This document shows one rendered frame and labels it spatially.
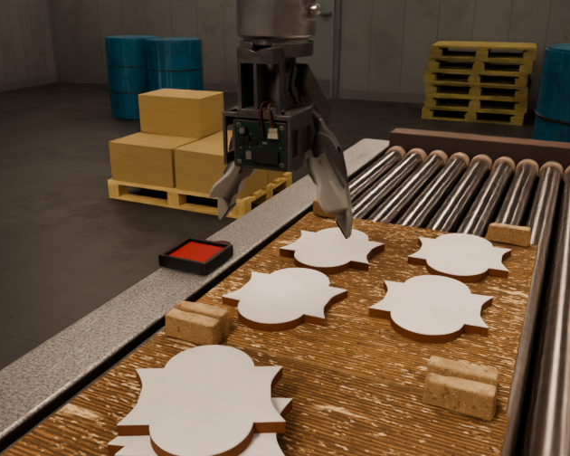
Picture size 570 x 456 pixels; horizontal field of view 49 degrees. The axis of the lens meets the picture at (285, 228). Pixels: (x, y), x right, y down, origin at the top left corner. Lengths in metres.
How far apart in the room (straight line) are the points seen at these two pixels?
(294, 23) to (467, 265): 0.39
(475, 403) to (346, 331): 0.17
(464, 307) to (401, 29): 7.33
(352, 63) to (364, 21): 0.53
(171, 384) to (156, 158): 3.49
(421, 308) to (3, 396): 0.43
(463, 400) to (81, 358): 0.38
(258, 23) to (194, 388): 0.32
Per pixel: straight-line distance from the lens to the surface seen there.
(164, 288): 0.82
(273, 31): 0.59
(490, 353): 0.66
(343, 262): 0.80
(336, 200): 0.63
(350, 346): 0.64
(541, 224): 1.09
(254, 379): 0.53
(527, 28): 7.83
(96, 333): 0.73
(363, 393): 0.58
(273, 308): 0.68
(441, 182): 1.27
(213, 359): 0.56
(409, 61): 7.98
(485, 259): 0.85
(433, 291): 0.74
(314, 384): 0.58
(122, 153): 4.13
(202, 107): 4.15
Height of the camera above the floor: 1.27
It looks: 21 degrees down
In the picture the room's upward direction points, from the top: straight up
